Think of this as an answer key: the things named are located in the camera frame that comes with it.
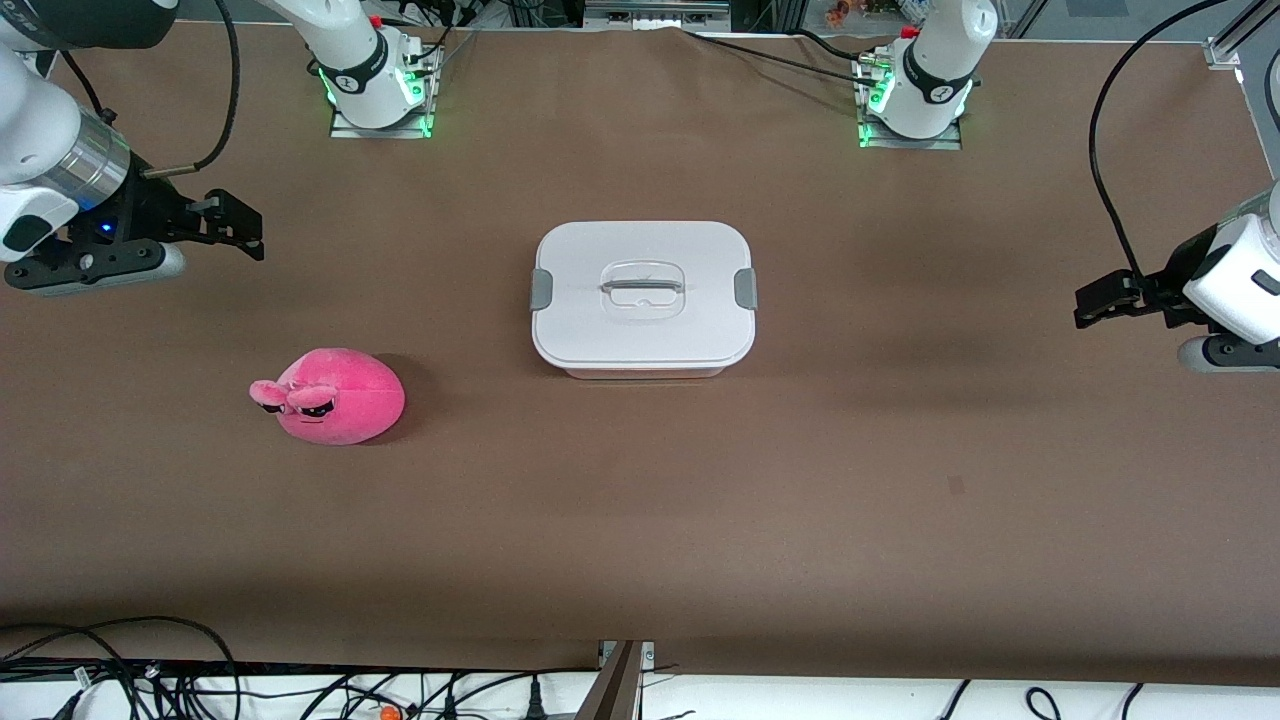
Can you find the black looping cable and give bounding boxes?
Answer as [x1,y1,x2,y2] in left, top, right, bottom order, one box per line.
[0,625,136,720]
[0,615,243,720]

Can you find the short black arm cable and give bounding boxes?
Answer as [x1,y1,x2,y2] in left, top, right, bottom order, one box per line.
[60,50,116,126]

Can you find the black base supply cable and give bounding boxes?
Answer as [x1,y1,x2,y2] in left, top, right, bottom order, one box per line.
[785,28,893,67]
[405,0,481,76]
[683,28,881,83]

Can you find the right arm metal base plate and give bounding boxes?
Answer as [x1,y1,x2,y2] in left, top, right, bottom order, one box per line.
[328,45,438,140]

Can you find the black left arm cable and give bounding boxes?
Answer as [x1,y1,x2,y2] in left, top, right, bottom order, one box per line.
[1088,0,1233,283]

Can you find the brown table cover sheet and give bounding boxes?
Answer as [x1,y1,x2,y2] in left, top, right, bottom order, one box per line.
[0,20,1280,691]

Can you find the pink plush toy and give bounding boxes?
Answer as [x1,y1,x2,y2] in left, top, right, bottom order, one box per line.
[249,347,407,447]

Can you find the white box lid grey latches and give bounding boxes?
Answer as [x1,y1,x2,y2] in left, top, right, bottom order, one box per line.
[530,220,758,373]

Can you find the aluminium table edge rail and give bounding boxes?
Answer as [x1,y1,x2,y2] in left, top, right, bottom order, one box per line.
[1235,62,1280,186]

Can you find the aluminium frame profile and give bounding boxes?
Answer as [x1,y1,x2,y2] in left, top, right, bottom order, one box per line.
[1205,0,1280,71]

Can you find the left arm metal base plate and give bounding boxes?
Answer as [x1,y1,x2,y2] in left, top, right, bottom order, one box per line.
[855,55,964,152]

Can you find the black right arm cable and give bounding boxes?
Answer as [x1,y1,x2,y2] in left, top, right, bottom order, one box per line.
[140,0,241,181]

